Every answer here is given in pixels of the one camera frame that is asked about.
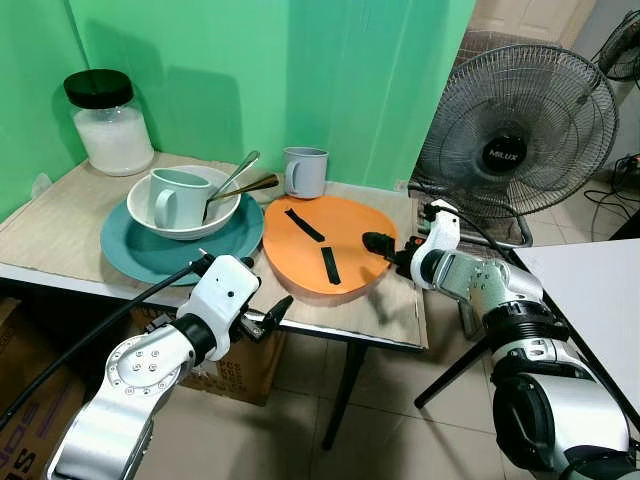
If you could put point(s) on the large black Milux fan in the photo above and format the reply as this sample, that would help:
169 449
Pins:
515 130

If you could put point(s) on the green backdrop cloth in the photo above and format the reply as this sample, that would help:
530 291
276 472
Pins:
300 70

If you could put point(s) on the brown cloth covered chair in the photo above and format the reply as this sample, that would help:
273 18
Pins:
490 45

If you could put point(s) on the pale green mug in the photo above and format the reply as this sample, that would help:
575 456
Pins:
172 200

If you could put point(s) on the orange oval placemat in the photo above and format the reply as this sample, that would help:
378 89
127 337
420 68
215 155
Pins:
350 230

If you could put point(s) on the beige door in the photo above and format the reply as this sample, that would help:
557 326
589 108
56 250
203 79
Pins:
530 18

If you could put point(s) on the cardboard box with red print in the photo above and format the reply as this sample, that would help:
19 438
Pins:
30 400

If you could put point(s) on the long black tape strip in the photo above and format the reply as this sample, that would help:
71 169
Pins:
304 225

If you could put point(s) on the glass jar with black lid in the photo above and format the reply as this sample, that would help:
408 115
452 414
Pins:
112 135

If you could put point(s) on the short black tape strip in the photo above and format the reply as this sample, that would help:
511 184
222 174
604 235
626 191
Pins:
330 265

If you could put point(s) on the white bowl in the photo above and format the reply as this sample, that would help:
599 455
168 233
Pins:
190 222

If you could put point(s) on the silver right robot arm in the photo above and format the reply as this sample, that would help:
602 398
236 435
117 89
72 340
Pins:
540 390

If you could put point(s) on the plain brown cardboard box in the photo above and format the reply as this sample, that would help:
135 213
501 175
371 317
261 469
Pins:
245 370

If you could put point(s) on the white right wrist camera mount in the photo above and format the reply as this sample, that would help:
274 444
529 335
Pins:
441 230

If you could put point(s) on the white table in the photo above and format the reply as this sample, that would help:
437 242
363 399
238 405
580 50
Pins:
590 290

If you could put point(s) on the small black fan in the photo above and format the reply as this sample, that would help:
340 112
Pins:
622 45

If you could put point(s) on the grey mug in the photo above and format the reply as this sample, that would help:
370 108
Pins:
305 175

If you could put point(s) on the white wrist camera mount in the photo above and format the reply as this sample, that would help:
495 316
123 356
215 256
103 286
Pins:
441 230
225 290

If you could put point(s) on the silver metal spoon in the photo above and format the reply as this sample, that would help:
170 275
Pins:
237 175

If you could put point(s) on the teal round plate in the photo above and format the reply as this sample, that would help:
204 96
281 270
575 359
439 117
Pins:
150 258

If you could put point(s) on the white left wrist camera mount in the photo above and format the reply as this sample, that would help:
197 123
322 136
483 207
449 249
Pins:
225 290

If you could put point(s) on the wood pattern top table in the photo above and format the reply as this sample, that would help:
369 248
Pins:
60 240

